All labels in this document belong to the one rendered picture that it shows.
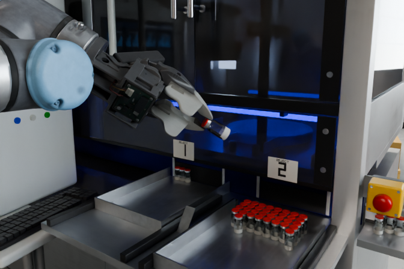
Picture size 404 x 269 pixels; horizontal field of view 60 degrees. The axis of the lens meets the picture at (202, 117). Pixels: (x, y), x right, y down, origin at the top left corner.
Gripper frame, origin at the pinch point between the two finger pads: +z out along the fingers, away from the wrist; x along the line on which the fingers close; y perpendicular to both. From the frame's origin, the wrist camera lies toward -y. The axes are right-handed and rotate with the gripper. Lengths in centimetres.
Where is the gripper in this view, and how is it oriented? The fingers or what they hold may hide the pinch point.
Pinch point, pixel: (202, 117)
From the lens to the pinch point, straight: 57.8
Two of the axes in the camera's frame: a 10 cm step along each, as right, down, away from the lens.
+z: 8.4, 5.1, 2.0
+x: 5.3, -6.7, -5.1
